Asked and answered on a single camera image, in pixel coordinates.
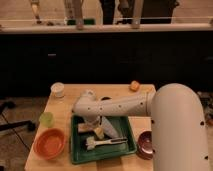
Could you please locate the orange fruit toy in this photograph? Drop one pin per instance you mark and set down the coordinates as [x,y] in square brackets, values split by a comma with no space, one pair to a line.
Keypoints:
[134,86]

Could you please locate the black office chair base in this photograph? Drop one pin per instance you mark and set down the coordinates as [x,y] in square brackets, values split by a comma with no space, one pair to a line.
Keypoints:
[29,124]

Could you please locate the white dish brush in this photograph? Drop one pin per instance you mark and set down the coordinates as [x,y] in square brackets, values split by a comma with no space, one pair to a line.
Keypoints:
[91,142]

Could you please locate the purple bowl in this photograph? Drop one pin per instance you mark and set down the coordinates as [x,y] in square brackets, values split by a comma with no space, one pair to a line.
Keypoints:
[144,145]

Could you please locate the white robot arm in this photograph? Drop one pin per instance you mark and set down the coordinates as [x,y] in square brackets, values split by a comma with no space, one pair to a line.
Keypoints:
[179,136]

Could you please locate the small green cup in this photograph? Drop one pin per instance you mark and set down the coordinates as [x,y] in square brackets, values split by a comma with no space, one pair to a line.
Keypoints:
[46,119]

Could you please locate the beige wooden gripper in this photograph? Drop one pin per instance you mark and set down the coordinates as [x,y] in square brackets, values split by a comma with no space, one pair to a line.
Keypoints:
[97,129]

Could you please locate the white cup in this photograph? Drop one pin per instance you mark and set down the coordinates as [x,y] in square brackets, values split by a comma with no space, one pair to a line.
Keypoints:
[57,89]

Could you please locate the black cabinet counter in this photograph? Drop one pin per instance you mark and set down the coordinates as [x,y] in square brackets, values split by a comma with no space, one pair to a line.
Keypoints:
[33,58]

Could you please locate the green plastic tray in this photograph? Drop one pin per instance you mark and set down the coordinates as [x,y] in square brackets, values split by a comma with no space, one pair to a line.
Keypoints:
[79,153]

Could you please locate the grey folded cloth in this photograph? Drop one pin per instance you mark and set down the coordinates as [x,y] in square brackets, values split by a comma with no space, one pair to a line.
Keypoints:
[108,128]

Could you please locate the orange bowl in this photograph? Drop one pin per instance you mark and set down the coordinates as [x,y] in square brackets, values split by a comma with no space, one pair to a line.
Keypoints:
[50,143]

